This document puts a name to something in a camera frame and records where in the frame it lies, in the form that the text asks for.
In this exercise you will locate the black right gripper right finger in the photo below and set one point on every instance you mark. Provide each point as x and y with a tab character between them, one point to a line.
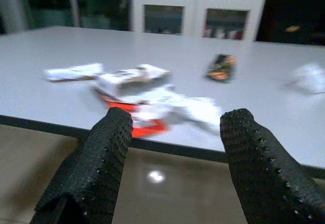
254	173

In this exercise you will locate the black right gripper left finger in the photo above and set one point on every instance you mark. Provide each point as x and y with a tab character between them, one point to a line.
96	163

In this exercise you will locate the orange paper tag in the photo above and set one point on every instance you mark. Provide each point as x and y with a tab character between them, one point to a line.
149	131

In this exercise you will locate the long white snack packet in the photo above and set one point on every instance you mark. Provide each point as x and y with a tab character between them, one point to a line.
73	71

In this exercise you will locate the white brown printed packet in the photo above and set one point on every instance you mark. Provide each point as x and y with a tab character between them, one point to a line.
134	75

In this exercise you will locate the white crumpled plastic wrapper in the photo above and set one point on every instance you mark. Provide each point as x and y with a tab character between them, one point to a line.
182	107

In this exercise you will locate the white crumpled tissue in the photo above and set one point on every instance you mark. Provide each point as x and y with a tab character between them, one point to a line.
308	78

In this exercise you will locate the black snack packet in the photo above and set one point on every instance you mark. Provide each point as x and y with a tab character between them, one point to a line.
220	67

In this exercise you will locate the white glass-door cabinet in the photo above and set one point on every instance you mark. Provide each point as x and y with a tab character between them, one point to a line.
195	15

